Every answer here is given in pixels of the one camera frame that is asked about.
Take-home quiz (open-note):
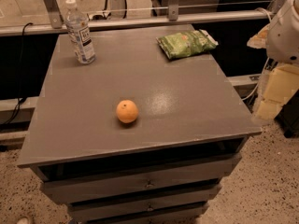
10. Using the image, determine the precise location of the white shoe tip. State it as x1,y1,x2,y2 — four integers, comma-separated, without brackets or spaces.
16,217,33,224

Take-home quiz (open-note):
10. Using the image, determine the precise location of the orange fruit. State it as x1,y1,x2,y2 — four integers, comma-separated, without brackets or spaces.
116,100,138,123

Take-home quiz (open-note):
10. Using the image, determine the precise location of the clear plastic water bottle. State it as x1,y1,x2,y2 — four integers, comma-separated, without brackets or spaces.
64,0,95,64

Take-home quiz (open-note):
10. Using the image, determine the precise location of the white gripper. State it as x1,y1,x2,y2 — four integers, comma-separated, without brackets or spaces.
247,25,299,120

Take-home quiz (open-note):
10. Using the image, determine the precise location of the black cable left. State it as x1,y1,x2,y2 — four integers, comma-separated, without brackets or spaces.
0,21,34,127

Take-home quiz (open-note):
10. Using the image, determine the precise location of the white cable right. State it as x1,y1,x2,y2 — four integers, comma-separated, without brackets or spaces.
241,57,271,102

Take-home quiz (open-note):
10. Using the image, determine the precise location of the green snack bag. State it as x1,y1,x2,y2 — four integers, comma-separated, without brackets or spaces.
156,30,219,60

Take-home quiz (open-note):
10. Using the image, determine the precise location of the grey drawer cabinet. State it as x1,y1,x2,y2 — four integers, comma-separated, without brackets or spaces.
18,27,260,224

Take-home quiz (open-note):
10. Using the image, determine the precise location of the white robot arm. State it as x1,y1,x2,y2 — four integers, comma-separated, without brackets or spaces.
247,0,299,120

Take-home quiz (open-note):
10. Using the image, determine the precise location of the metal railing frame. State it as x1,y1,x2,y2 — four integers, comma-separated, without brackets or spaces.
0,0,286,36

